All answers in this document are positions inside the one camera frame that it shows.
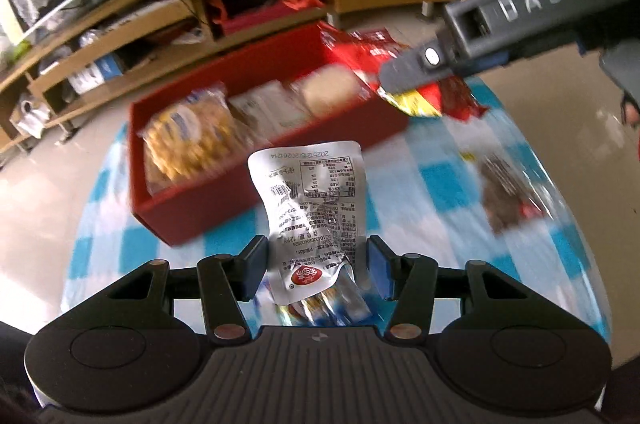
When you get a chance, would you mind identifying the brown snack packet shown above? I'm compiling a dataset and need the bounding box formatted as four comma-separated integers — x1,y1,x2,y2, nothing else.
477,154,548,232

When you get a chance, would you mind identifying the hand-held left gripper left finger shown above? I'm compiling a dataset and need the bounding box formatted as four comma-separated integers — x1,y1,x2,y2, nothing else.
102,235,270,346

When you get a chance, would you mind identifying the red cardboard box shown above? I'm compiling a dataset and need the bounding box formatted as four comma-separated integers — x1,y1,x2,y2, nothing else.
127,21,416,247

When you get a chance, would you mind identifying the blue box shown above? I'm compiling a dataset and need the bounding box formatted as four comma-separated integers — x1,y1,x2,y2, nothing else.
67,56,123,94

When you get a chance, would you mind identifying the dark red snack packet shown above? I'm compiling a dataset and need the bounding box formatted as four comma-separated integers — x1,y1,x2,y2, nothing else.
435,76,488,122

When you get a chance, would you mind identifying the beige snack packet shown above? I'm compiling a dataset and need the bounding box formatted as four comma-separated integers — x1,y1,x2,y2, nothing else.
227,81,311,139

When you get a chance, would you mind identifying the round bread packet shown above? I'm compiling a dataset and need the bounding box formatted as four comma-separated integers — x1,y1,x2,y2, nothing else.
292,66,371,117

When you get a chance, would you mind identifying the yellow cookie pack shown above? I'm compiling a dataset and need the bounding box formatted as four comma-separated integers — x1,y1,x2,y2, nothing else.
140,86,238,195

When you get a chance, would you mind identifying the blue white checkered tablecloth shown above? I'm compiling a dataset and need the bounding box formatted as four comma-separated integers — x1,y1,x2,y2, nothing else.
60,74,613,345

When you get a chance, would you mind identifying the silver snack pouch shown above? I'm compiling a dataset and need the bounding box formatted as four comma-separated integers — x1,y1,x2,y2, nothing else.
247,140,373,327

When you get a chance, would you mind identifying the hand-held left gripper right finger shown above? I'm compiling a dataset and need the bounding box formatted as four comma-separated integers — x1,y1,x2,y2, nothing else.
368,235,536,346

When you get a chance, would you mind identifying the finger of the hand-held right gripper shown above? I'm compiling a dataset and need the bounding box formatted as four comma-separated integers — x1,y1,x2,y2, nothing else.
377,38,468,97

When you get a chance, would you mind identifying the yellow red snack packet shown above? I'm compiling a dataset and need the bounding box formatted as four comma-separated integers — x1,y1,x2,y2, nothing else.
377,78,446,119

